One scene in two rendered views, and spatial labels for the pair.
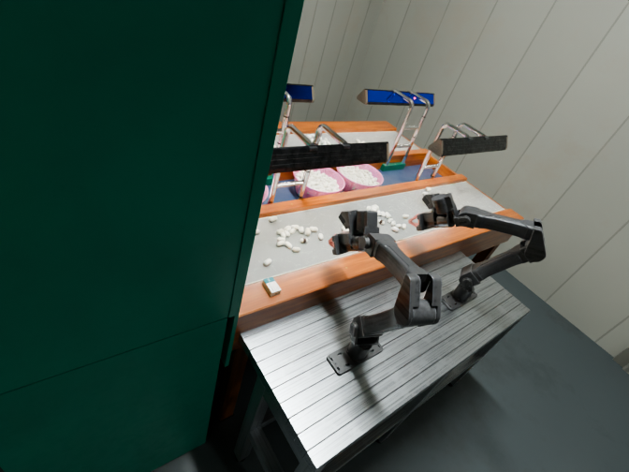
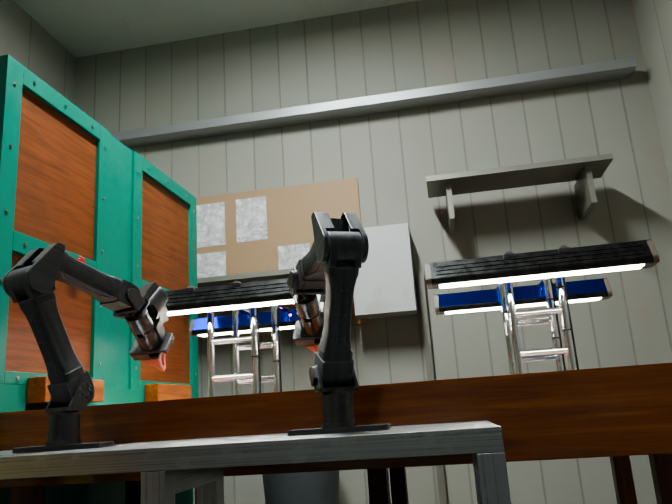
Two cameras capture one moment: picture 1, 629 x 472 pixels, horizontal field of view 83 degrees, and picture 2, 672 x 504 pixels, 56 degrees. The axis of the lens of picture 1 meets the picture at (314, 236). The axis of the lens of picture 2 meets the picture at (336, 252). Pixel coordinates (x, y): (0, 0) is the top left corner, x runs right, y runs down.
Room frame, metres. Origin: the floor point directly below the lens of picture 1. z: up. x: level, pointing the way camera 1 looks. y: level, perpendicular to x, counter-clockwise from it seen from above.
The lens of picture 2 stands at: (0.44, -1.75, 0.71)
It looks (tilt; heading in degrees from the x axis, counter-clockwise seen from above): 14 degrees up; 56
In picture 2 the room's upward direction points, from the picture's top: 4 degrees counter-clockwise
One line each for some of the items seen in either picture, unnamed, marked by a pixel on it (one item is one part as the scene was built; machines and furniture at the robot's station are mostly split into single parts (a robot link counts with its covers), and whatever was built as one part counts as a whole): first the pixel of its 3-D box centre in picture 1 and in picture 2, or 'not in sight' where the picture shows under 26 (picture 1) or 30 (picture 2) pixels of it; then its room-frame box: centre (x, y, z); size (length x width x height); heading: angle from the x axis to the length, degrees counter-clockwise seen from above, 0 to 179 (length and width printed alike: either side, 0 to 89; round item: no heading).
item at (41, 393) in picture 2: not in sight; (68, 390); (0.82, 0.32, 0.83); 0.30 x 0.06 x 0.07; 46
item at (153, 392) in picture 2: not in sight; (168, 393); (1.29, 0.81, 0.83); 0.30 x 0.06 x 0.07; 46
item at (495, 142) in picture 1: (473, 143); (536, 264); (1.87, -0.62, 1.08); 0.62 x 0.08 x 0.07; 136
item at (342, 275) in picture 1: (408, 258); (342, 427); (1.30, -0.44, 0.67); 1.81 x 0.12 x 0.19; 136
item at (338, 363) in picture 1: (358, 346); (64, 430); (0.71, -0.25, 0.71); 0.20 x 0.07 x 0.08; 137
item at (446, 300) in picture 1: (462, 291); (338, 411); (1.15, -0.66, 0.71); 0.20 x 0.07 x 0.08; 137
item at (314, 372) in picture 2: (469, 280); (333, 379); (1.15, -0.65, 0.77); 0.09 x 0.06 x 0.06; 164
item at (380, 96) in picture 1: (400, 96); (519, 296); (2.26, -0.21, 1.08); 0.62 x 0.08 x 0.07; 136
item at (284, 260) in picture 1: (383, 219); not in sight; (1.45, -0.29, 0.73); 1.81 x 0.30 x 0.02; 136
